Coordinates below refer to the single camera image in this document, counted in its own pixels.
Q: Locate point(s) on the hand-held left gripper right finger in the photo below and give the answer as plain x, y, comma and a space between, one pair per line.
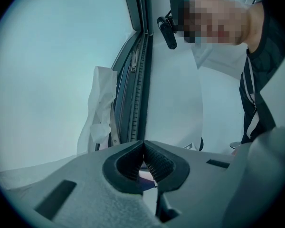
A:
199, 186

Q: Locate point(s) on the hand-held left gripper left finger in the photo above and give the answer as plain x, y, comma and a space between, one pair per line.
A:
85, 186

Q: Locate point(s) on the dark window frame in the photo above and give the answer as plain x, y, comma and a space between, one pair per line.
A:
143, 79

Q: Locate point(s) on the open window sash with glass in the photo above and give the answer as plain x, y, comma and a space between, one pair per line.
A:
50, 68

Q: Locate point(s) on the white plastic film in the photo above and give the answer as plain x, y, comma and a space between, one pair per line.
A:
101, 103

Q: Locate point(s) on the person's black shirt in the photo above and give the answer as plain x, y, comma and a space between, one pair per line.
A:
263, 79

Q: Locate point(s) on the person's head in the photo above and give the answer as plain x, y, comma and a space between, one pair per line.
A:
228, 15

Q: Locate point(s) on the black head-worn camera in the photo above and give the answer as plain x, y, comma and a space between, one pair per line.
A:
168, 34

